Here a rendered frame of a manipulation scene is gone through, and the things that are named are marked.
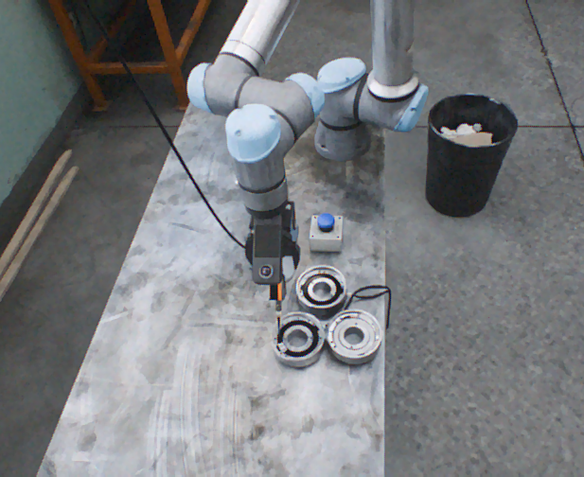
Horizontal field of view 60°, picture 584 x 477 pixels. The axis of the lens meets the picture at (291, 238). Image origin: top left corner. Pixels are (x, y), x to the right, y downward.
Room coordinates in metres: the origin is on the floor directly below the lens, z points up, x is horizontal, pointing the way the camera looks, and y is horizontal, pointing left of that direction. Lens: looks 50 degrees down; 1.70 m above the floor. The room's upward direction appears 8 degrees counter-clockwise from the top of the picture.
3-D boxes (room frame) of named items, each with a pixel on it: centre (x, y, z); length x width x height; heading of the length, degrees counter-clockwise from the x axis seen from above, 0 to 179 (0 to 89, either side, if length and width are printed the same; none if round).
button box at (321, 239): (0.76, -0.08, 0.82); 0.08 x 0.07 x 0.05; 167
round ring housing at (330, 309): (0.60, -0.05, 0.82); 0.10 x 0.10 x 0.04
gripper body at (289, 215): (0.59, 0.03, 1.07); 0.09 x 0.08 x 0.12; 167
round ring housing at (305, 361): (0.49, 0.02, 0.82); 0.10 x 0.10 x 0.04
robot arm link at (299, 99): (0.67, -0.01, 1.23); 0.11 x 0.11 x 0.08; 53
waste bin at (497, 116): (1.56, -0.76, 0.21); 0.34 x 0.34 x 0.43
